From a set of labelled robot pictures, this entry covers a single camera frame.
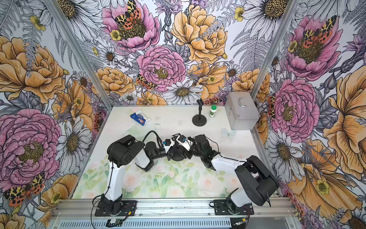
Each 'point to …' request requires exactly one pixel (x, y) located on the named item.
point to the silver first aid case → (241, 111)
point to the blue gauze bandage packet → (140, 118)
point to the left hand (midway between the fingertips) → (181, 149)
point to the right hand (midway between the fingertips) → (180, 146)
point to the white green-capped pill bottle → (213, 111)
